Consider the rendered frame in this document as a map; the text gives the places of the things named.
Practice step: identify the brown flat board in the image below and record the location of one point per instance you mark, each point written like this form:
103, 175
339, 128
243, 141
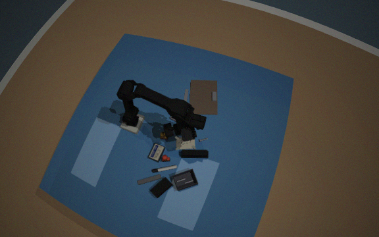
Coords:
203, 97

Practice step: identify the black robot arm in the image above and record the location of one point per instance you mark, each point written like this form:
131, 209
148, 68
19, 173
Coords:
180, 109

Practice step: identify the beige taped card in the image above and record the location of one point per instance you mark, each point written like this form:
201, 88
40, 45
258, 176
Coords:
184, 145

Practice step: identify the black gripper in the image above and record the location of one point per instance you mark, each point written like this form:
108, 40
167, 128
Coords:
168, 129

